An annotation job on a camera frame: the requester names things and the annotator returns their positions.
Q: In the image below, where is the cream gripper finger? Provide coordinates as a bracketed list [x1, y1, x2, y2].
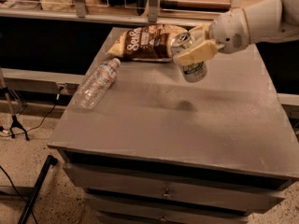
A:
[173, 40, 218, 66]
[189, 23, 209, 41]

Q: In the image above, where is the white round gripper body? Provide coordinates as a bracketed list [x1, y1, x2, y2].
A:
[209, 9, 249, 54]

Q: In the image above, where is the white green 7up can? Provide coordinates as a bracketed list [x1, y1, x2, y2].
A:
[170, 32, 207, 83]

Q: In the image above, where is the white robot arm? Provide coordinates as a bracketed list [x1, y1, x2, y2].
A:
[173, 0, 299, 66]

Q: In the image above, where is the brown chip bag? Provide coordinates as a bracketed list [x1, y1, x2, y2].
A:
[107, 24, 186, 63]

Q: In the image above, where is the grey drawer cabinet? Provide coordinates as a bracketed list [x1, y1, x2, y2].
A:
[47, 27, 299, 224]

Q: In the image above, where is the clear plastic water bottle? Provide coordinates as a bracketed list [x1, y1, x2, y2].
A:
[74, 58, 121, 109]

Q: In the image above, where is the top grey drawer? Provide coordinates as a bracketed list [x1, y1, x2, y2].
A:
[63, 162, 284, 213]

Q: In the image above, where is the grey drawer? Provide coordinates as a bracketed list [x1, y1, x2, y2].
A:
[63, 162, 284, 213]
[85, 194, 248, 224]

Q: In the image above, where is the black metal bar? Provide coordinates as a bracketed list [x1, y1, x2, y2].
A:
[18, 155, 58, 224]

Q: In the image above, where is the black tripod stand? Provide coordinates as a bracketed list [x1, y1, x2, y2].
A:
[0, 67, 29, 141]

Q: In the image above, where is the black floor cable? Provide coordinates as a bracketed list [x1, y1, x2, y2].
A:
[0, 85, 65, 138]

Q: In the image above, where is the grey wall ledge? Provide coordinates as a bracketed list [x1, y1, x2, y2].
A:
[2, 68, 84, 96]

